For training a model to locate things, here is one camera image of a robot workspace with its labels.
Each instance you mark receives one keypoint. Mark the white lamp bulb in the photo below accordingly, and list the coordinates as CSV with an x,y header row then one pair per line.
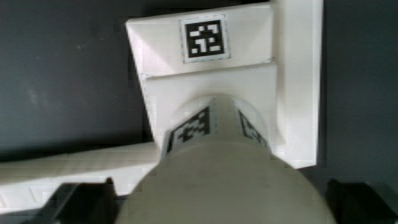
x,y
221,182

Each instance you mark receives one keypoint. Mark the white L-shaped fence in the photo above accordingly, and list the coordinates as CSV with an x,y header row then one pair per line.
x,y
123,163

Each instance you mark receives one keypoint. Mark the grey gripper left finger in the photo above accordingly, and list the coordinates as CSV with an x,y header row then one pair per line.
x,y
82,204

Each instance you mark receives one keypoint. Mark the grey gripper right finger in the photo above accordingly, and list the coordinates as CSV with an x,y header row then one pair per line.
x,y
358,205

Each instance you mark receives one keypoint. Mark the white lamp base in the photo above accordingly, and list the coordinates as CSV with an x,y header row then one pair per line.
x,y
203,55

